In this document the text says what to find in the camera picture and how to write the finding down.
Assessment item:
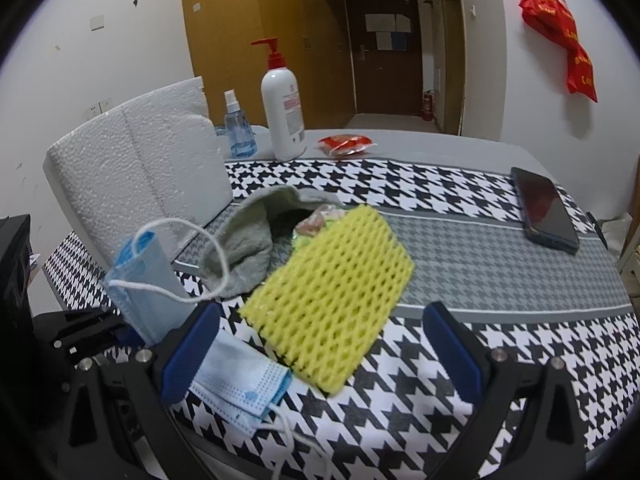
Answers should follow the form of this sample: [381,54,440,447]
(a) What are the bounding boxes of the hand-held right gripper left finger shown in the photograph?
[59,301,251,480]

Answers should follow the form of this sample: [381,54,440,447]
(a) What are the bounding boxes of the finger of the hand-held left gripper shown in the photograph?
[50,327,147,368]
[32,307,126,333]

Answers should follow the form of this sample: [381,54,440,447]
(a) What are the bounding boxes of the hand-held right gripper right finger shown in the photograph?
[422,301,588,480]

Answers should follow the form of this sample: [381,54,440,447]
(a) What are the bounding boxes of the grey cloth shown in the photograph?
[202,185,346,298]

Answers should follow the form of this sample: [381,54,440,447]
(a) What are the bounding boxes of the yellow foam net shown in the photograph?
[239,204,416,395]

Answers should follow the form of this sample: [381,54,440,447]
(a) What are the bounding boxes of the white foam box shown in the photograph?
[42,76,233,281]

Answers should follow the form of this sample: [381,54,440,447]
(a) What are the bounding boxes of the green snack bag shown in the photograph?
[292,205,346,251]

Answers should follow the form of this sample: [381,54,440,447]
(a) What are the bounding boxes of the houndstooth table runner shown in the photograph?
[42,157,640,480]

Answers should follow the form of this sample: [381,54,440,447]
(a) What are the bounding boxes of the black smartphone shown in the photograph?
[510,166,581,255]

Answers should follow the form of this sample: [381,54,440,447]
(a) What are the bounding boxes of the black office chair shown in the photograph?
[585,211,610,251]

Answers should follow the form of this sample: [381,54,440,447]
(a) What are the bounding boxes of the blue spray bottle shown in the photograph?
[223,89,258,158]

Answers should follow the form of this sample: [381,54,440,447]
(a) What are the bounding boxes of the red snack packet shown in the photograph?
[318,132,379,159]

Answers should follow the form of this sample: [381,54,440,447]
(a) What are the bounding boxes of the white pump bottle red cap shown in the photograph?
[250,36,307,162]

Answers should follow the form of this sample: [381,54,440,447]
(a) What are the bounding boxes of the dark brown door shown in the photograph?
[344,0,425,116]

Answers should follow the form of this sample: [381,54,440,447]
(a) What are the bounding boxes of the light wooden side door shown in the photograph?
[437,0,468,136]

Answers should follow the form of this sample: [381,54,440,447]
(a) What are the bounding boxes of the red printed plastic bag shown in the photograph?
[565,40,599,103]
[518,0,576,46]

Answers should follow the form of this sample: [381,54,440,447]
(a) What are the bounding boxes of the wooden wardrobe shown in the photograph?
[178,0,356,131]

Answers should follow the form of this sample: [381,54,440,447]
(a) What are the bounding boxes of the papers on door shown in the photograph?
[364,12,411,52]

